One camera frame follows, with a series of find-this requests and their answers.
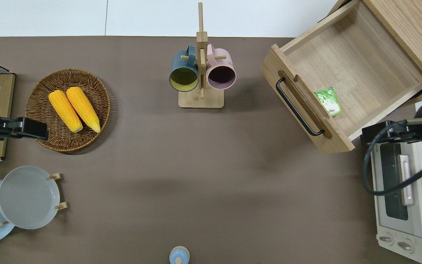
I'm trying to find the yellow corn cob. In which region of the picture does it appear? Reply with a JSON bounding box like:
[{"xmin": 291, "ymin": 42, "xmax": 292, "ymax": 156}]
[
  {"xmin": 66, "ymin": 87, "xmax": 101, "ymax": 133},
  {"xmin": 48, "ymin": 90, "xmax": 84, "ymax": 133}
]

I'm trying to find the light blue round bottle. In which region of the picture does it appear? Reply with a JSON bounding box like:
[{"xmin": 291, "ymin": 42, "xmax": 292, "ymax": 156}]
[{"xmin": 169, "ymin": 246, "xmax": 190, "ymax": 264}]

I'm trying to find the light wooden cabinet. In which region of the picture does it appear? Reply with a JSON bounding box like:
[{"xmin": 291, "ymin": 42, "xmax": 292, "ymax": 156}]
[{"xmin": 319, "ymin": 0, "xmax": 422, "ymax": 107}]

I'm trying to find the dark blue mug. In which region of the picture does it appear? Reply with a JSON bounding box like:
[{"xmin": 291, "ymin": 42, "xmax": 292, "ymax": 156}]
[{"xmin": 169, "ymin": 45, "xmax": 200, "ymax": 92}]

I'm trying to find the round wicker basket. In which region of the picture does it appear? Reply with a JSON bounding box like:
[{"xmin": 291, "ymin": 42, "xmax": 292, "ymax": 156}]
[{"xmin": 25, "ymin": 69, "xmax": 111, "ymax": 153}]

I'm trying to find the wooden plate rack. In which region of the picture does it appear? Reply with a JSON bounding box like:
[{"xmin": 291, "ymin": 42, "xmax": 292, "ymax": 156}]
[{"xmin": 0, "ymin": 173, "xmax": 68, "ymax": 226}]

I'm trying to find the grey plate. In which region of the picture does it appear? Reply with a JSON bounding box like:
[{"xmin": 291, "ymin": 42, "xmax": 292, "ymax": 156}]
[{"xmin": 0, "ymin": 166, "xmax": 60, "ymax": 230}]

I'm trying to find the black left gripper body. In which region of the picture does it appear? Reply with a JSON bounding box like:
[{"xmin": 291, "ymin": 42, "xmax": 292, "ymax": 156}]
[{"xmin": 0, "ymin": 117, "xmax": 26, "ymax": 141}]

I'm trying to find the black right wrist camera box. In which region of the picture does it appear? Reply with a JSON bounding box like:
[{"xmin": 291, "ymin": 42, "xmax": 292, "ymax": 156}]
[{"xmin": 360, "ymin": 124, "xmax": 384, "ymax": 146}]

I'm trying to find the green snack packet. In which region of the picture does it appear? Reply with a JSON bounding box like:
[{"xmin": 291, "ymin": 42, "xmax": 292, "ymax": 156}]
[{"xmin": 314, "ymin": 87, "xmax": 343, "ymax": 117}]

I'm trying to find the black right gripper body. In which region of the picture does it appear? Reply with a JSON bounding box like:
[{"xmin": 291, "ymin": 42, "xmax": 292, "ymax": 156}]
[{"xmin": 381, "ymin": 120, "xmax": 421, "ymax": 144}]

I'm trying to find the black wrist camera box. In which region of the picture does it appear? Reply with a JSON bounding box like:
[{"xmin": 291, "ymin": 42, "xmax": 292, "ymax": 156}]
[
  {"xmin": 21, "ymin": 117, "xmax": 49, "ymax": 142},
  {"xmin": 360, "ymin": 124, "xmax": 384, "ymax": 146}
]

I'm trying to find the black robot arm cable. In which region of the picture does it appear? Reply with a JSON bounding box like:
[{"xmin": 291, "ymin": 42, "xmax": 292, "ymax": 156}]
[{"xmin": 363, "ymin": 120, "xmax": 422, "ymax": 196}]

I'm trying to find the black metal drawer handle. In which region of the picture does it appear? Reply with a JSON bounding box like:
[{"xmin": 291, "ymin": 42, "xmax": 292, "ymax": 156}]
[{"xmin": 276, "ymin": 77, "xmax": 325, "ymax": 137}]

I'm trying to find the wooden mug tree stand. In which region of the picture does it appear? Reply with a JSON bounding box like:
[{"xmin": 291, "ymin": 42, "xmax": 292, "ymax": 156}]
[{"xmin": 178, "ymin": 2, "xmax": 225, "ymax": 109}]

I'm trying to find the pink mug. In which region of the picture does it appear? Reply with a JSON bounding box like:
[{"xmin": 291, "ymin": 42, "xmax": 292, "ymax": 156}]
[{"xmin": 206, "ymin": 44, "xmax": 237, "ymax": 90}]

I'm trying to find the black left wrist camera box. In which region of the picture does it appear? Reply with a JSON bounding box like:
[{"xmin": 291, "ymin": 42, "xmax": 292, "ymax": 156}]
[{"xmin": 21, "ymin": 117, "xmax": 49, "ymax": 142}]

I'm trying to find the light wooden drawer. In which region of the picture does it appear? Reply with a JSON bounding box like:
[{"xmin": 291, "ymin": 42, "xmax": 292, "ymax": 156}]
[{"xmin": 262, "ymin": 0, "xmax": 422, "ymax": 154}]

